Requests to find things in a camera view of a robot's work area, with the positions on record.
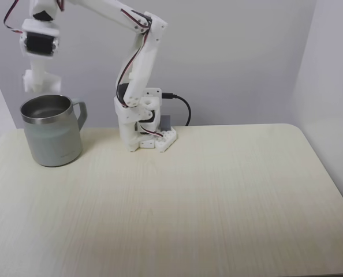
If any white gauze dressing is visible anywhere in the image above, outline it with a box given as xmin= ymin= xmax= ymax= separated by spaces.
xmin=22 ymin=69 xmax=62 ymax=93

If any black power cable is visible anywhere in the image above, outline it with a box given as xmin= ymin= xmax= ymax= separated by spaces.
xmin=162 ymin=92 xmax=192 ymax=127

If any grey steel mug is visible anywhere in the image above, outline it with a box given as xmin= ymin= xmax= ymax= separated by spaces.
xmin=19 ymin=93 xmax=88 ymax=167

